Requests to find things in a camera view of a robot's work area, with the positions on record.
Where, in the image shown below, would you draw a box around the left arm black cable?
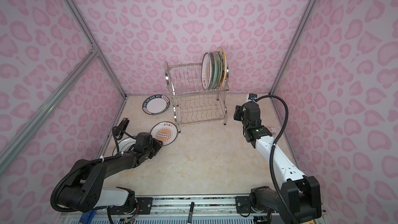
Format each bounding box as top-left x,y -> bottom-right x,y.
49,125 -> 141,213

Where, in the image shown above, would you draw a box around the blue handled tool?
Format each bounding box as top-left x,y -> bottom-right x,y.
78,209 -> 96,224

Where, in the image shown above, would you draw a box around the halloween cat star plate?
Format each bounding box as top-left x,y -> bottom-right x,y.
217,47 -> 227,89

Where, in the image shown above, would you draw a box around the white plate black rings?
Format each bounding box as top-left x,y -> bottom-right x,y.
112,137 -> 137,156

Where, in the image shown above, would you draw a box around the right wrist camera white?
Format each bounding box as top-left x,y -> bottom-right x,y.
246,93 -> 258,103

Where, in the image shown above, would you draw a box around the orange sunburst plate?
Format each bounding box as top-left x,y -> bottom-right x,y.
150,121 -> 179,146
201,53 -> 212,90

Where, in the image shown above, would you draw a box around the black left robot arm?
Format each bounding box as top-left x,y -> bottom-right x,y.
50,132 -> 163,214

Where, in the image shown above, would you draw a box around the white plate black text rim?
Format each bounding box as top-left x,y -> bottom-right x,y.
142,94 -> 170,115

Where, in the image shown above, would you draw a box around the silver two-tier dish rack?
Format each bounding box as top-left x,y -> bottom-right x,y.
164,62 -> 229,132

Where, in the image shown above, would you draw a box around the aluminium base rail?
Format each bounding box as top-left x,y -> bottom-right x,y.
58,194 -> 282,224

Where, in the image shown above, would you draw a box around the black marker pen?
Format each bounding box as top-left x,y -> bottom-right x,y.
187,202 -> 195,224

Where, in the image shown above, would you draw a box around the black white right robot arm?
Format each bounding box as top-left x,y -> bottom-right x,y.
234,101 -> 322,224

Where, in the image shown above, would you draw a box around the mint green flower plate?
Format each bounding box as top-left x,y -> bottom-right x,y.
209,52 -> 217,90

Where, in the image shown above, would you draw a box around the black stapler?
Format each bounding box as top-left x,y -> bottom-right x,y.
112,118 -> 130,141

